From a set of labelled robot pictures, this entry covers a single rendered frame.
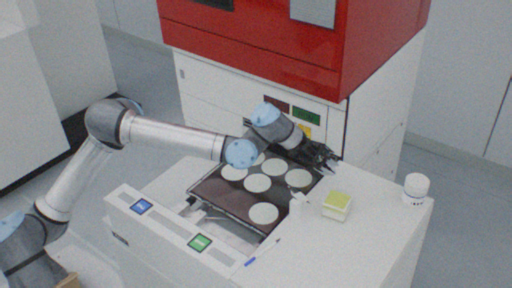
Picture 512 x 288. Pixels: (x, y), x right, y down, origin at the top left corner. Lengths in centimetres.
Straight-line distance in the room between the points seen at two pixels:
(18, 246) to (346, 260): 90
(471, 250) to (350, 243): 149
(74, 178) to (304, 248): 70
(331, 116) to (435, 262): 133
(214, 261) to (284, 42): 71
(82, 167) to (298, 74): 73
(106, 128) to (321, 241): 69
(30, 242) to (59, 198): 15
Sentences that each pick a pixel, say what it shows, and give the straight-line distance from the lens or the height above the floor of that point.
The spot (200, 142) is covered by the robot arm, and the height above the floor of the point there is 133.
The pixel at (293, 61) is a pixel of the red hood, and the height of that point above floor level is 133.
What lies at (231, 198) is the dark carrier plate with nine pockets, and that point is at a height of 90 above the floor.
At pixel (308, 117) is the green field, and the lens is 164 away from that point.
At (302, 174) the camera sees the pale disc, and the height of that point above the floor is 90.
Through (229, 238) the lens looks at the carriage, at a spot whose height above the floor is 88.
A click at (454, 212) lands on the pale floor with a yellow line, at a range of 298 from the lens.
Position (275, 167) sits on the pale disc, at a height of 90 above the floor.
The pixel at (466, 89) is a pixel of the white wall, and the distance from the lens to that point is 308.
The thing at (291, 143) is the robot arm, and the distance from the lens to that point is 130.
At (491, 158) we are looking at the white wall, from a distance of 328.
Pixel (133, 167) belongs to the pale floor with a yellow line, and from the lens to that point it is 325.
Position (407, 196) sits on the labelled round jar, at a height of 101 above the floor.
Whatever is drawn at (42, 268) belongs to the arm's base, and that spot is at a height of 102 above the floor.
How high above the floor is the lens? 203
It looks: 38 degrees down
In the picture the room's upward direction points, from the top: 2 degrees counter-clockwise
